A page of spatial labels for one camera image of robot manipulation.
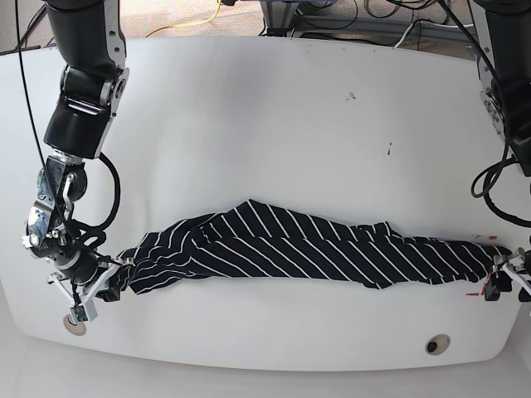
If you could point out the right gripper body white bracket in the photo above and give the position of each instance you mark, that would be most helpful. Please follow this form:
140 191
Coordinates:
81 281

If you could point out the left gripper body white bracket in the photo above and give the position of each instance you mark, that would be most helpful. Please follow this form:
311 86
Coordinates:
517 267

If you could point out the navy white striped t-shirt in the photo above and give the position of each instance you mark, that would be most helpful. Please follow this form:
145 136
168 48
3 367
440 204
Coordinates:
257 240

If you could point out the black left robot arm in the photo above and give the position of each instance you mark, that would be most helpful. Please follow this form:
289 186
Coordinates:
503 47

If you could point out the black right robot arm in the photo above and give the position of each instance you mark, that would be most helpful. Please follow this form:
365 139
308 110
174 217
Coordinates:
89 38

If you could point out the red tape rectangle marking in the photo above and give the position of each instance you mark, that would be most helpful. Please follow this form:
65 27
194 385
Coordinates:
484 255

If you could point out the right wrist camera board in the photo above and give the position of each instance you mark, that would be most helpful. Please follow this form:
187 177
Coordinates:
83 313

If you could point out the left table cable grommet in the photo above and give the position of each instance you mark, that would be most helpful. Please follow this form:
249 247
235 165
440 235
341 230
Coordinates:
77 329

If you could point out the table cable grommet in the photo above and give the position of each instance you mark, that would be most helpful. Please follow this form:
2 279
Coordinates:
77 329
437 344

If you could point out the right table cable grommet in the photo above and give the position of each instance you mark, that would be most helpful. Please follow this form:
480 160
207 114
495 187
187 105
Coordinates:
437 344

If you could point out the grey aluminium frame stand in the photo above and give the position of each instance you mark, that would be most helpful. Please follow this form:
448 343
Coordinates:
414 25

